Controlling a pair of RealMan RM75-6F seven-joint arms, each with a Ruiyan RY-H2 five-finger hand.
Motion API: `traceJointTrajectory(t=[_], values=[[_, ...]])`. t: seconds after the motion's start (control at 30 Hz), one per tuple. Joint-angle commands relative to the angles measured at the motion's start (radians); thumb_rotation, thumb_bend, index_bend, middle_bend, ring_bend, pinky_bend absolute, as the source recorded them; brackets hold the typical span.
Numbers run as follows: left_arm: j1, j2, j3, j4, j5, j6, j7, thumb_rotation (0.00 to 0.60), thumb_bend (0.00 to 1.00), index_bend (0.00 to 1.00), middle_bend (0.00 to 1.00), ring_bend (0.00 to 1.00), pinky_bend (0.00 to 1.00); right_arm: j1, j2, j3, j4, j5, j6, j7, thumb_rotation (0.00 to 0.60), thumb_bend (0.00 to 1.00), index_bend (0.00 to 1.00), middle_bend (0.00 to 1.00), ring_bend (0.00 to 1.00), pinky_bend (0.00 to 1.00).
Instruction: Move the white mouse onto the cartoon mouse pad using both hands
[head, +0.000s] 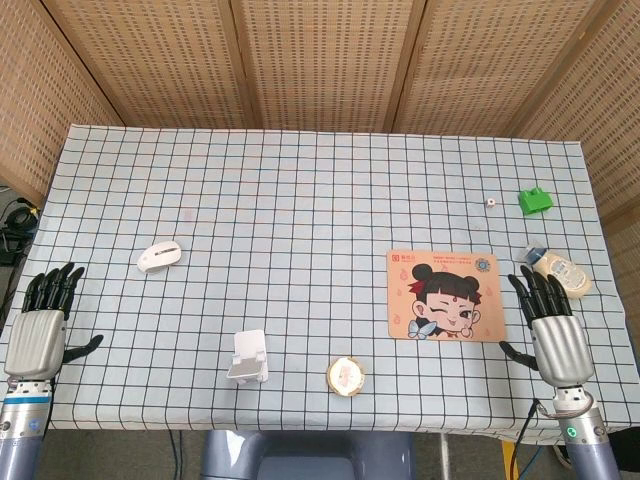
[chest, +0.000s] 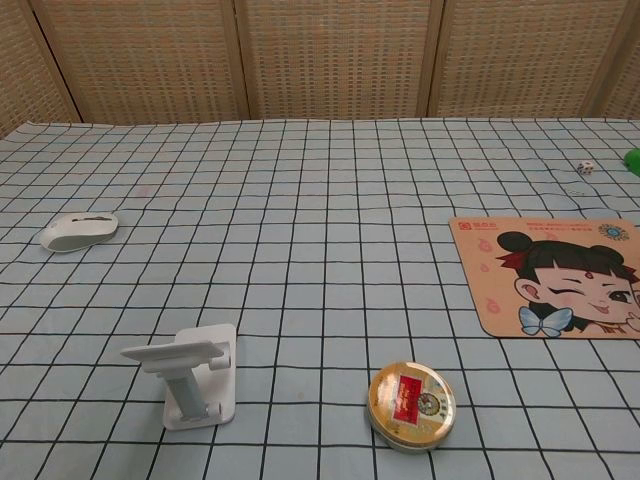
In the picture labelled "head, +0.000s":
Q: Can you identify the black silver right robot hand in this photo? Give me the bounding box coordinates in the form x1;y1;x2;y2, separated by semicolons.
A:
498;264;596;389

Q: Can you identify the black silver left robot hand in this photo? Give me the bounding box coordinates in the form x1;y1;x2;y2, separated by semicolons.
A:
3;261;105;382

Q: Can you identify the white computer mouse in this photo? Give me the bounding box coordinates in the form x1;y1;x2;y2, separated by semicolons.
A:
136;239;183;274

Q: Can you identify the cartoon girl mouse pad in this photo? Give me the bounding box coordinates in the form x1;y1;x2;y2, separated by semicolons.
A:
385;248;508;342

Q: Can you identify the cream bottle blue cap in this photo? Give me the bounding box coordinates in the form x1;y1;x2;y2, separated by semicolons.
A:
523;244;593;301

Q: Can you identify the green toy block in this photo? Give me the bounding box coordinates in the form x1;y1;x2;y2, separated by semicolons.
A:
518;187;554;216

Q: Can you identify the white phone stand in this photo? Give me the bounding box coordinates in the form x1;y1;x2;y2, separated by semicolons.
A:
226;329;270;385

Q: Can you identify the round gold tin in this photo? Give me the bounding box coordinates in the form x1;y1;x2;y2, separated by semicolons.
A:
326;356;367;398

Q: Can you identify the blue checked tablecloth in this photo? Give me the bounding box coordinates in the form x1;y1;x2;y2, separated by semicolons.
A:
0;123;640;447

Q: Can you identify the woven wooden folding screen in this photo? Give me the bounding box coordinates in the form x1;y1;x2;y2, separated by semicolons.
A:
0;0;640;321

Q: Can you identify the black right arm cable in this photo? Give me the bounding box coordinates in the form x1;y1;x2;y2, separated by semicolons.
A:
508;397;599;480

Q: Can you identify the black cables and equipment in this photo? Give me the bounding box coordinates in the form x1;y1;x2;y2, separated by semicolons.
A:
0;184;39;269

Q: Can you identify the black floor cable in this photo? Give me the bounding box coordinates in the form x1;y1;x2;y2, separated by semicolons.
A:
167;430;184;480

